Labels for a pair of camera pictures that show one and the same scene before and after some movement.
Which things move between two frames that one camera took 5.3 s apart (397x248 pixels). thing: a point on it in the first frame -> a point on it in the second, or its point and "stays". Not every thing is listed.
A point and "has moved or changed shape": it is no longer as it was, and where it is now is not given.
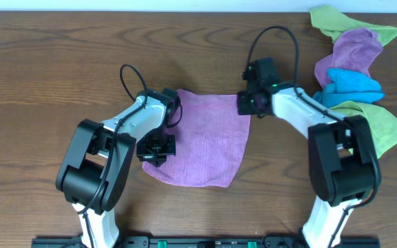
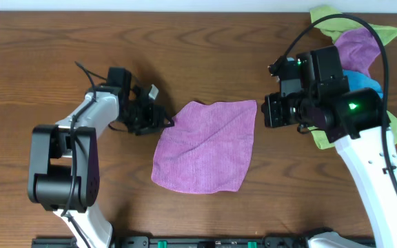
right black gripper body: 247,104 -> 280,111
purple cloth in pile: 355,49 stays
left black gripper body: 156,151 -> 154,115
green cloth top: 334,23 stays
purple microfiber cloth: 211,142 has moved or changed shape
